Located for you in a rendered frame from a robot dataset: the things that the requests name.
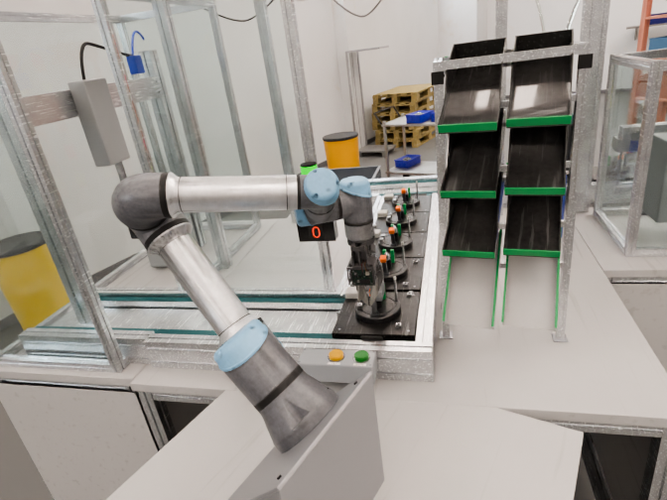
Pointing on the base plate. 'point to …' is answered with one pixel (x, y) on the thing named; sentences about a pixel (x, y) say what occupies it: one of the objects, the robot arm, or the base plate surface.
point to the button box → (344, 372)
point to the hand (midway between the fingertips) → (369, 300)
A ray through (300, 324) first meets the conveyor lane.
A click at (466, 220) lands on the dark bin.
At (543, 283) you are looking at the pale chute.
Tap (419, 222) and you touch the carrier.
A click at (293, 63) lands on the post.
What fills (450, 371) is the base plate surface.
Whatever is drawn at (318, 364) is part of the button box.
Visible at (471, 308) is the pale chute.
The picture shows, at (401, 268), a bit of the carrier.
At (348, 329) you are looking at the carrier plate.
